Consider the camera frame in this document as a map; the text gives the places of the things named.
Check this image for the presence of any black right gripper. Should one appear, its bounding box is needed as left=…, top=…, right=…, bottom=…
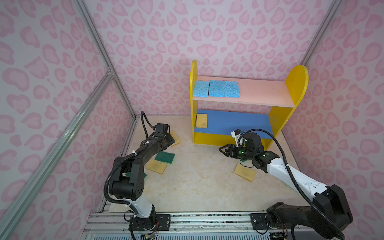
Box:
left=218, top=143, right=255, bottom=161

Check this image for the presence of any yellow sponge floor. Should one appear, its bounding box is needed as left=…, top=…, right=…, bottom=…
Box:
left=145, top=159, right=168, bottom=175
left=234, top=163, right=256, bottom=183

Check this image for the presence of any yellow sponge shelf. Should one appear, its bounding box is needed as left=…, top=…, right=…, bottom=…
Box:
left=196, top=114, right=208, bottom=129

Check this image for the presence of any yellow sponge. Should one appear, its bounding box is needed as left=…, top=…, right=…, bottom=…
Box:
left=171, top=131, right=181, bottom=147

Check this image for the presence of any blue sponge floor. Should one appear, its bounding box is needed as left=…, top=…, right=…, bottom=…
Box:
left=209, top=81, right=225, bottom=98
left=224, top=81, right=240, bottom=98

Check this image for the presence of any green scouring pad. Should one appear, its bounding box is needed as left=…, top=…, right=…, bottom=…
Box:
left=125, top=171, right=148, bottom=180
left=155, top=152, right=175, bottom=164

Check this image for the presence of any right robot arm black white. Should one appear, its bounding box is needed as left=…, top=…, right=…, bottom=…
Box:
left=219, top=129, right=353, bottom=240

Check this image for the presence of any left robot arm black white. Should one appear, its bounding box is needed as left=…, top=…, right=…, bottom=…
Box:
left=103, top=124, right=175, bottom=230

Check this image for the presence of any yellow wooden shelf unit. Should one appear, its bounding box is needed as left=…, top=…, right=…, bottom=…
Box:
left=190, top=60, right=309, bottom=146

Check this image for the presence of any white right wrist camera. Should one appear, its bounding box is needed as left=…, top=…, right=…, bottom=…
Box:
left=231, top=129, right=245, bottom=147

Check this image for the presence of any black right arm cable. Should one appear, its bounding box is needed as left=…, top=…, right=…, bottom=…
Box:
left=238, top=128, right=346, bottom=240

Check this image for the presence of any aluminium frame profile left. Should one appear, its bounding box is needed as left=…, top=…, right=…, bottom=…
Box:
left=1, top=1, right=132, bottom=240

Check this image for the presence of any aluminium frame profile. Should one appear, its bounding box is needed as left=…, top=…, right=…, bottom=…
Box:
left=1, top=1, right=132, bottom=240
left=300, top=0, right=345, bottom=66

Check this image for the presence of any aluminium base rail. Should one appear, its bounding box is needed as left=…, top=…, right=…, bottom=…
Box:
left=82, top=210, right=343, bottom=240

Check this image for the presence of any aluminium frame profile right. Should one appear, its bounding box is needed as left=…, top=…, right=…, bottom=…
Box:
left=300, top=0, right=345, bottom=66

